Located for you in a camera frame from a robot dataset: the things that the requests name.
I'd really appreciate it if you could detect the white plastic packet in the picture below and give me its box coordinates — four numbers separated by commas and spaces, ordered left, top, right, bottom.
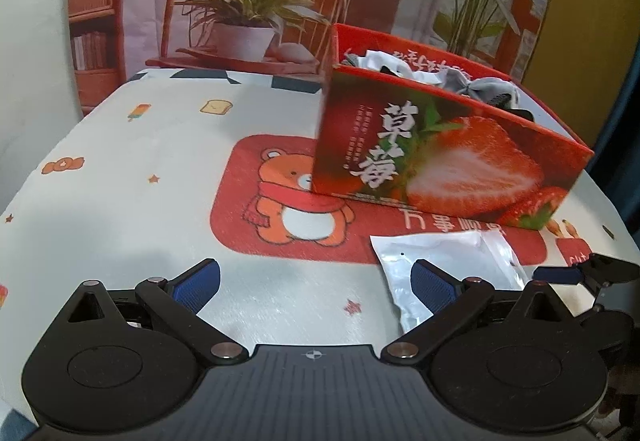
370, 230, 531, 337

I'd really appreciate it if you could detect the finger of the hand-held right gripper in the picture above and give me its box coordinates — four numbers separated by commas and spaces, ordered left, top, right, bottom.
532, 252, 640, 294

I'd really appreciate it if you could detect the red strawberry print cardboard box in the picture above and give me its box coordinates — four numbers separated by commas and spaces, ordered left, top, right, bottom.
311, 22, 596, 232

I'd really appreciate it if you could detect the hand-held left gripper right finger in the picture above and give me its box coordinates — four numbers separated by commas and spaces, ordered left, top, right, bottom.
381, 259, 576, 367

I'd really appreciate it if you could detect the blue fleece cloth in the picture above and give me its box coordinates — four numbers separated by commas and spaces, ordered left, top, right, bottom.
0, 406, 41, 441

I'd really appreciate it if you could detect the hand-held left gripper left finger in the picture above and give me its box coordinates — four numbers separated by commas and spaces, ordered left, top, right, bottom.
65, 259, 249, 368

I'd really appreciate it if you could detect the grey knitted cloth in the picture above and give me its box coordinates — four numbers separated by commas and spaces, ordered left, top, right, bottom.
440, 71, 521, 112

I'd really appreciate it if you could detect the white cartoon print tablecloth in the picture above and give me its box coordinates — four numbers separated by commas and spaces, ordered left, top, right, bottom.
0, 68, 640, 422

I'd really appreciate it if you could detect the white cloth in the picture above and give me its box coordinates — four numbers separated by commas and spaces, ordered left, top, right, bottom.
350, 48, 446, 86

